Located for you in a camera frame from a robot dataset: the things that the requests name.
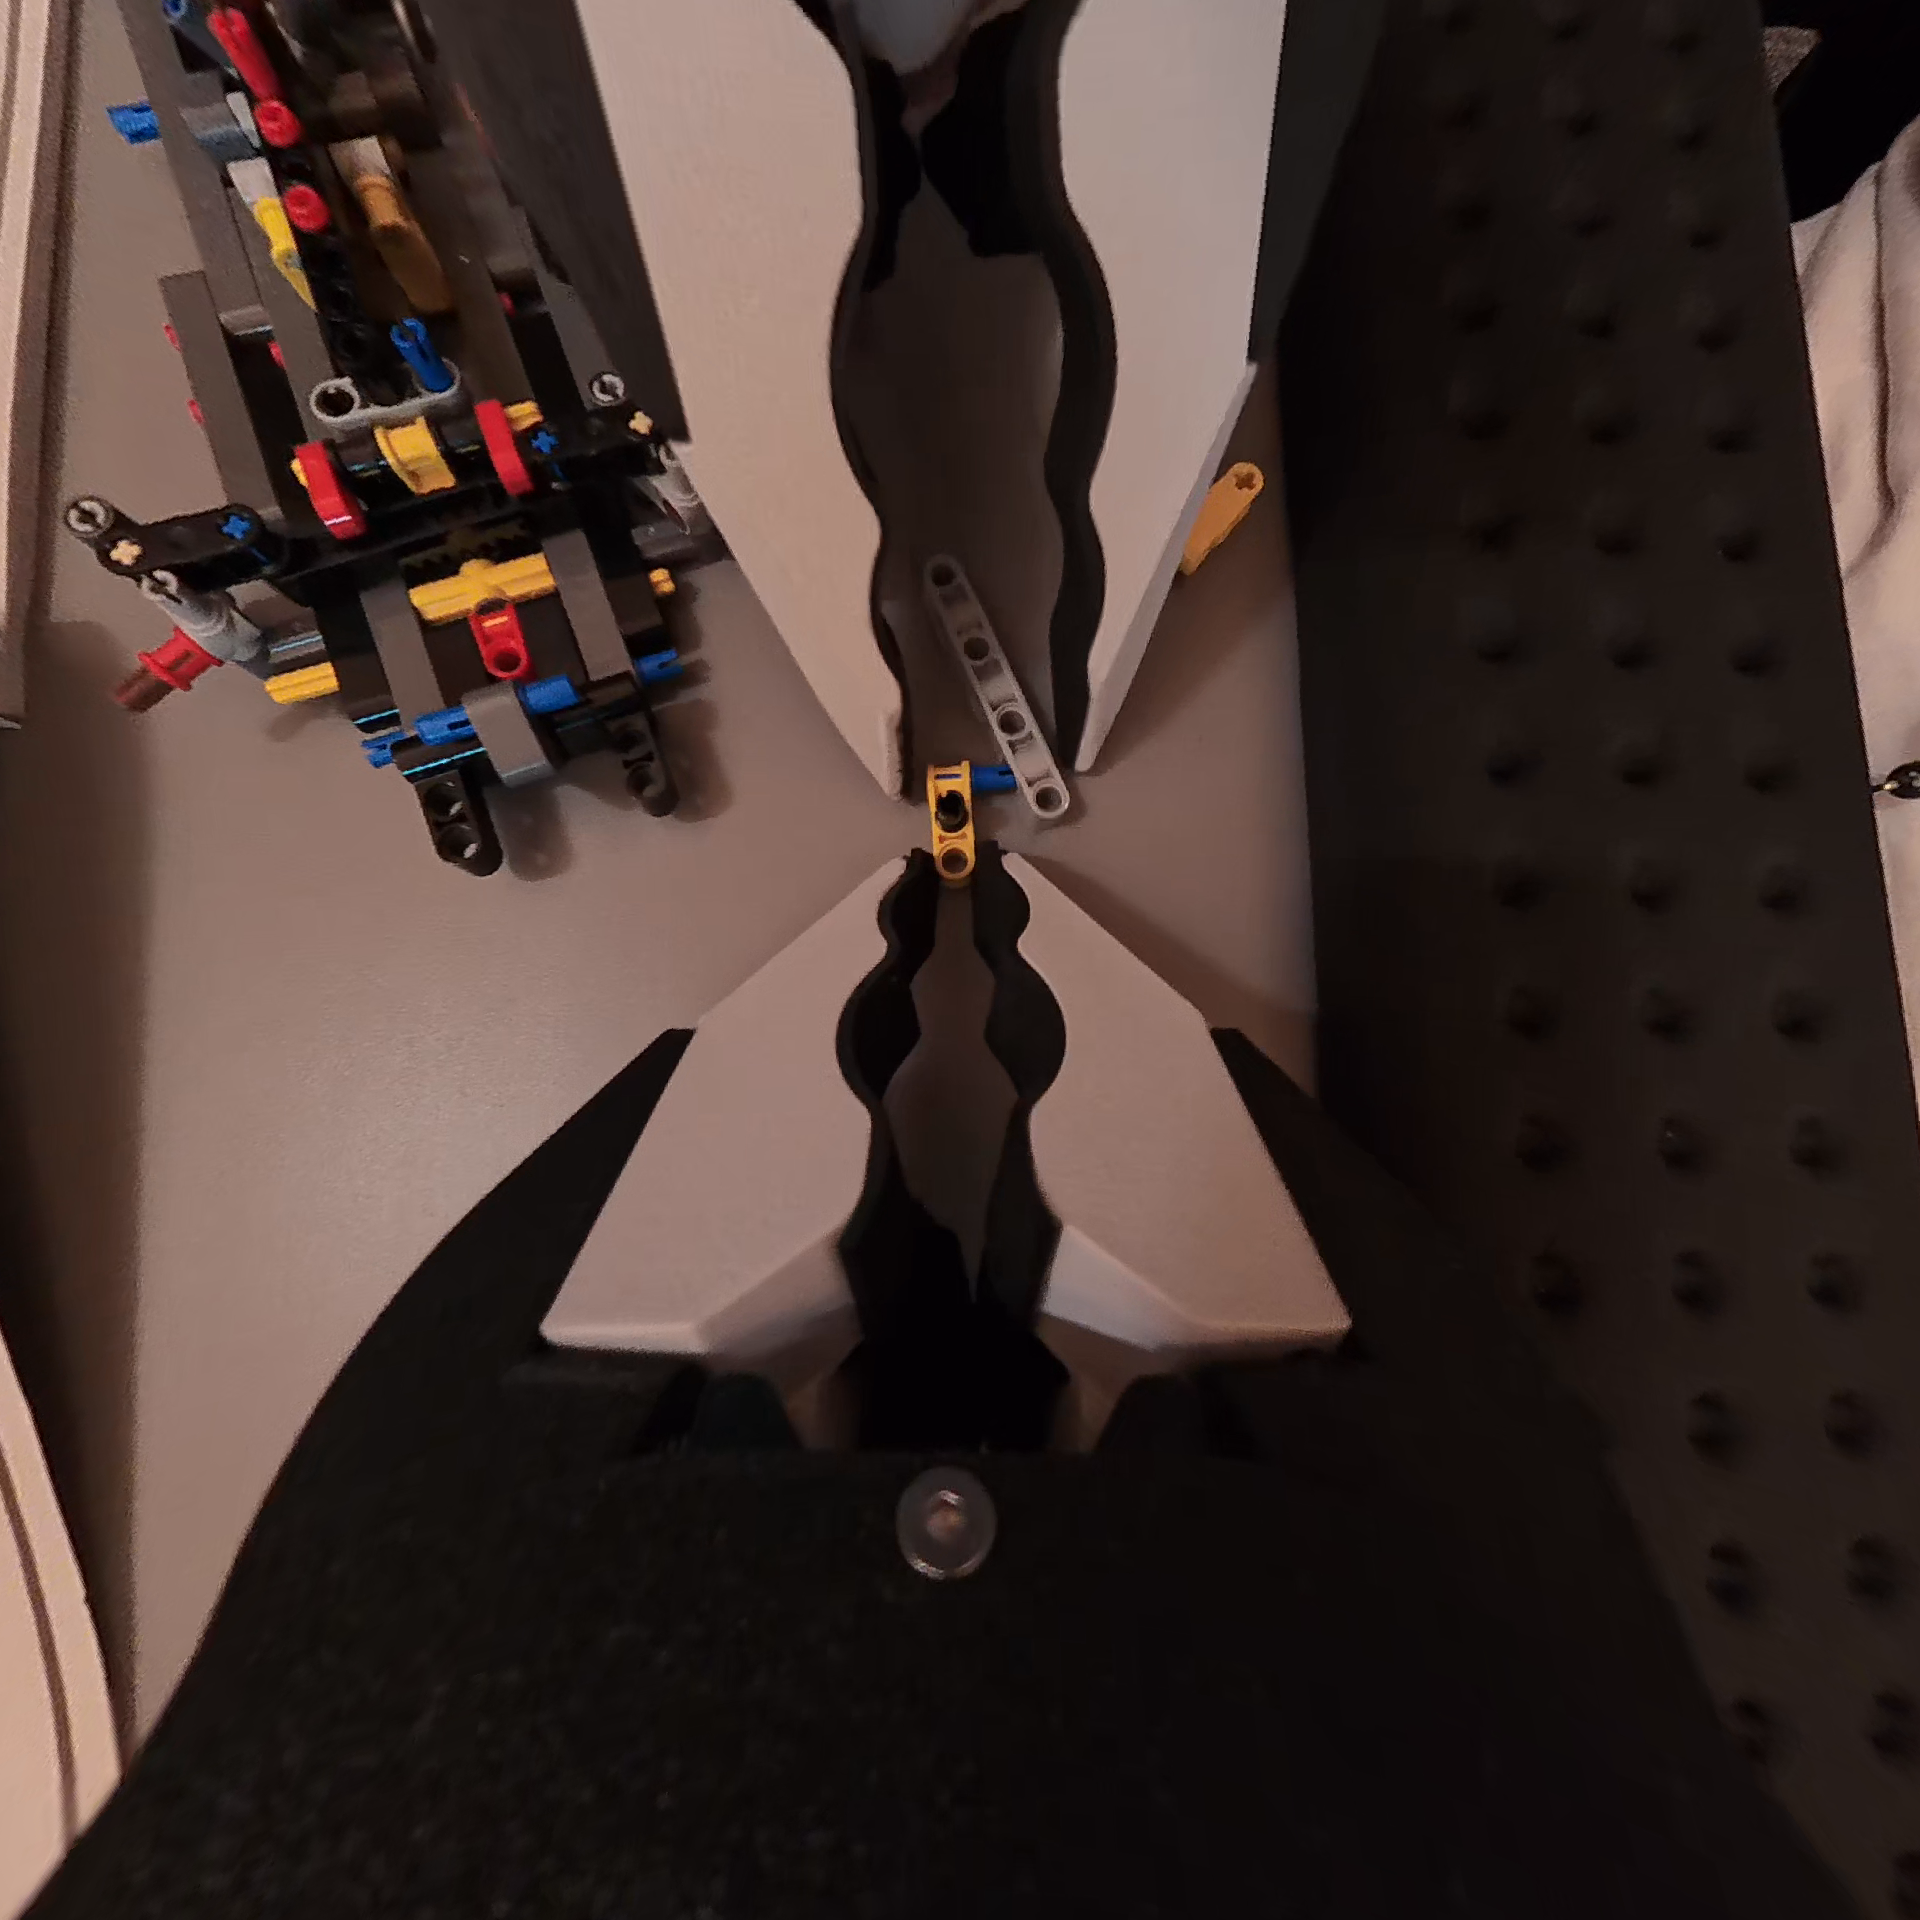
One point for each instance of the yellow lego axle connector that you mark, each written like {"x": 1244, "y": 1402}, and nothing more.
{"x": 1219, "y": 518}

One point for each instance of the lego car chassis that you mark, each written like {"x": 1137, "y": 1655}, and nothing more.
{"x": 420, "y": 525}

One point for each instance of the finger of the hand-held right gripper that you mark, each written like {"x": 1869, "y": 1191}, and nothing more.
{"x": 733, "y": 224}
{"x": 1184, "y": 224}

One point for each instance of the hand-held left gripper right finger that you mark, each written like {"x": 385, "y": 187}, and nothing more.
{"x": 1184, "y": 1170}

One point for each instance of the person's white t-shirt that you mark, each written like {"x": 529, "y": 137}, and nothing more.
{"x": 1867, "y": 451}

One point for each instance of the thin grey lego beam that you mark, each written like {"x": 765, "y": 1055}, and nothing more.
{"x": 996, "y": 691}

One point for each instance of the yellow lego connector blue pin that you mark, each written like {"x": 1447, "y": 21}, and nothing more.
{"x": 952, "y": 840}

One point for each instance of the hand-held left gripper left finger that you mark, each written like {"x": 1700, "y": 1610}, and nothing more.
{"x": 721, "y": 1170}

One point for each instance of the black dimpled foam mat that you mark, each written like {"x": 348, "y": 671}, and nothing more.
{"x": 1576, "y": 751}

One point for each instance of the lego instruction booklet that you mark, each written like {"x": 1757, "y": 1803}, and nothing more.
{"x": 29, "y": 299}

